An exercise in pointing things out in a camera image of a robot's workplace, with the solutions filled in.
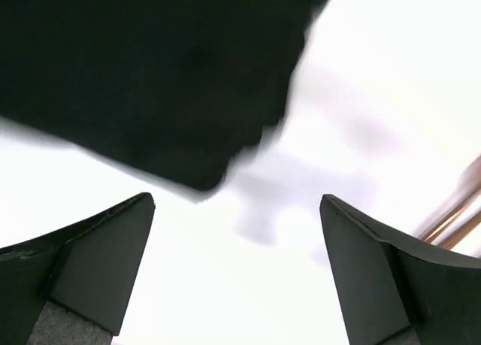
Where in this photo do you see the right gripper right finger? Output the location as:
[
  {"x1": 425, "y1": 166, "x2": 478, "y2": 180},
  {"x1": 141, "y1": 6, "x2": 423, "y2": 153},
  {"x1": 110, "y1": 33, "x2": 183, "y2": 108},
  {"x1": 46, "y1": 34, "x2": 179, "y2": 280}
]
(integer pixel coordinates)
[{"x1": 319, "y1": 195, "x2": 480, "y2": 345}]

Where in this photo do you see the copper knife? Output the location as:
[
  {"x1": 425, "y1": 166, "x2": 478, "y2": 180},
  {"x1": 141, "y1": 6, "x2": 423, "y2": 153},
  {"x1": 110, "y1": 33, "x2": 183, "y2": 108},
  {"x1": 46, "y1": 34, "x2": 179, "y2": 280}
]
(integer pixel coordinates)
[{"x1": 439, "y1": 211, "x2": 481, "y2": 250}]

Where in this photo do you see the copper fork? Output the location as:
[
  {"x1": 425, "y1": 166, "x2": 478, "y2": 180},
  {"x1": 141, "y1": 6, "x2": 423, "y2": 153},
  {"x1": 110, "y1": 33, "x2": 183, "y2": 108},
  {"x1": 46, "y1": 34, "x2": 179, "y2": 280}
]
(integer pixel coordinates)
[{"x1": 418, "y1": 156, "x2": 480, "y2": 244}]

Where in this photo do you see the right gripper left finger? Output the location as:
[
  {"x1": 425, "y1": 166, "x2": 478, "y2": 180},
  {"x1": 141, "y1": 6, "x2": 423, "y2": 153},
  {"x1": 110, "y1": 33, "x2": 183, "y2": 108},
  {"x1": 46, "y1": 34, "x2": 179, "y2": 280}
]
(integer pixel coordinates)
[{"x1": 1, "y1": 192, "x2": 155, "y2": 345}]

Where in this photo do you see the black cloth placemat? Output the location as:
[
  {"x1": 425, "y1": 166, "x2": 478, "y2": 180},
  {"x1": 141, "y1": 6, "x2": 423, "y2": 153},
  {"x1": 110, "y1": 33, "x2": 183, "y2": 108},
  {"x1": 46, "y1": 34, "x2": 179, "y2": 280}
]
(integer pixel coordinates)
[{"x1": 1, "y1": 0, "x2": 328, "y2": 192}]

